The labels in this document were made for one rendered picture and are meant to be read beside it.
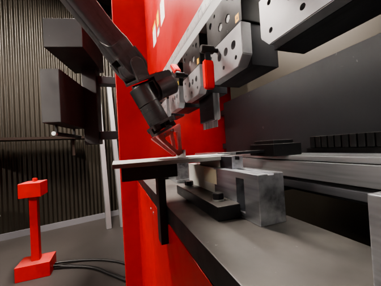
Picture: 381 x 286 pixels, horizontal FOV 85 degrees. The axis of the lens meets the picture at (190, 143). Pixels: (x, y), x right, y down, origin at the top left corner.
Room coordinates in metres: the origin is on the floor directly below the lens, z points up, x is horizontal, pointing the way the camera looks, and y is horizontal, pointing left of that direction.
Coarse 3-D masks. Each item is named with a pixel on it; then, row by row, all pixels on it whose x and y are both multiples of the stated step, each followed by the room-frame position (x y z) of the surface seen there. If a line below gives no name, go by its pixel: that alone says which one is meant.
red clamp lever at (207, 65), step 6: (204, 48) 0.44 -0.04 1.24; (210, 48) 0.45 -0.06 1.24; (216, 48) 0.46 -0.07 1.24; (204, 54) 0.46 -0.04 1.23; (204, 60) 0.45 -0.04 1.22; (210, 60) 0.45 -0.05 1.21; (204, 66) 0.45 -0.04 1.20; (210, 66) 0.45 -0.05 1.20; (204, 72) 0.45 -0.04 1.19; (210, 72) 0.45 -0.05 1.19; (204, 78) 0.45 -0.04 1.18; (210, 78) 0.45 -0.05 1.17; (204, 84) 0.45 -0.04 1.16; (210, 84) 0.45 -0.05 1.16
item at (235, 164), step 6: (222, 156) 0.53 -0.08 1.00; (228, 156) 0.51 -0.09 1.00; (234, 156) 0.49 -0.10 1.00; (240, 156) 0.50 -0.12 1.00; (222, 162) 0.53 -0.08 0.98; (228, 162) 0.50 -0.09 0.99; (234, 162) 0.49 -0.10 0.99; (240, 162) 0.50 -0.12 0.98; (228, 168) 0.51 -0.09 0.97; (234, 168) 0.49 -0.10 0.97; (240, 168) 0.50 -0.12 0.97
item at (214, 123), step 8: (208, 96) 0.60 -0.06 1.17; (216, 96) 0.58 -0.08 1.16; (200, 104) 0.66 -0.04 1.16; (208, 104) 0.61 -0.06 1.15; (216, 104) 0.58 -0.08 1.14; (200, 112) 0.66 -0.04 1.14; (208, 112) 0.61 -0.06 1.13; (216, 112) 0.58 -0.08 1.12; (200, 120) 0.67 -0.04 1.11; (208, 120) 0.61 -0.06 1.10; (216, 120) 0.58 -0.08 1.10; (208, 128) 0.64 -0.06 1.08
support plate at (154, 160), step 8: (128, 160) 0.60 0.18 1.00; (136, 160) 0.57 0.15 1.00; (144, 160) 0.55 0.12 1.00; (152, 160) 0.52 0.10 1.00; (160, 160) 0.50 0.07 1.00; (168, 160) 0.49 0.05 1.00; (176, 160) 0.49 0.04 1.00; (184, 160) 0.50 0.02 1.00; (192, 160) 0.51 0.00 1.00; (200, 160) 0.52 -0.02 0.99; (208, 160) 0.52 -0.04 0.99; (216, 160) 0.53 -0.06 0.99; (112, 168) 0.45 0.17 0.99; (120, 168) 0.45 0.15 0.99
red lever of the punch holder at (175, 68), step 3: (171, 66) 0.70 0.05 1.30; (174, 66) 0.68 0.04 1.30; (177, 66) 0.69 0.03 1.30; (174, 69) 0.67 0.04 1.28; (177, 69) 0.67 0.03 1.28; (174, 72) 0.67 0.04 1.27; (177, 72) 0.64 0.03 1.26; (180, 72) 0.65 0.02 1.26; (177, 75) 0.64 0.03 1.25; (180, 75) 0.64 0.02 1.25; (183, 75) 0.65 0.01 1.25; (186, 75) 0.65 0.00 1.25
